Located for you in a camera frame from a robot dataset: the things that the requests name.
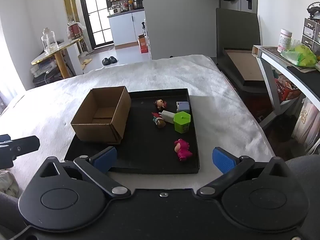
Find white stand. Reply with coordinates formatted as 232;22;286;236
77;39;88;57

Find white crumpled cloth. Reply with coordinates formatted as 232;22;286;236
0;170;19;198

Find red hat figurine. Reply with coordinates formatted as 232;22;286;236
151;112;167;128

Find purple cube toy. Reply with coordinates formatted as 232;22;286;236
176;101;190;113

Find white kitchen cabinet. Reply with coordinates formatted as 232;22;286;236
107;9;146;47

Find black frame with brown board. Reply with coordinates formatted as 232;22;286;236
222;47;275;93

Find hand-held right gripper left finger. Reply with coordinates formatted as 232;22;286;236
35;146;132;200

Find small drawer organizer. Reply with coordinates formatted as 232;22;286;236
301;17;320;52

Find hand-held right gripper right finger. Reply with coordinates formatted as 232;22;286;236
196;146;292;197

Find orange cardboard box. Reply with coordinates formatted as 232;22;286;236
137;34;149;54

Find brown cardboard box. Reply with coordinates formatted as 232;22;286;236
71;86;132;145

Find green plastic bag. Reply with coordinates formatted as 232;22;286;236
280;40;318;67

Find black framed glass door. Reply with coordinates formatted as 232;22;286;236
77;0;115;52

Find black leaning panel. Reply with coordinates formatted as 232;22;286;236
215;7;262;58

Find red basket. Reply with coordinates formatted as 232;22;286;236
275;76;302;102

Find clear glass jar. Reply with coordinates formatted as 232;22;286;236
41;28;59;55

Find red tin in plastic bag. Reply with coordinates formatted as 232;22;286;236
66;22;84;40

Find white plastic jar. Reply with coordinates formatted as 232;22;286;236
277;29;293;53

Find white desk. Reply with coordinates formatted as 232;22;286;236
252;44;320;130

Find white paper bags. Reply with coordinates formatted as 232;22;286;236
291;97;320;153

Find gold rim round table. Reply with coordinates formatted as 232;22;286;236
31;36;84;79

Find pink bear figurine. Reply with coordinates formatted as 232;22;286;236
174;139;193;162

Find black tray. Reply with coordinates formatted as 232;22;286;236
64;88;201;174

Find yellow curtain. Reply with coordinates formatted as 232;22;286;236
61;0;80;23

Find green hexagonal box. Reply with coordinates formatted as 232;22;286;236
174;112;192;133

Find boxes under round table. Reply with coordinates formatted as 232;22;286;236
31;59;59;78

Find white plug charger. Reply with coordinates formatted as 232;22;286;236
160;110;177;124

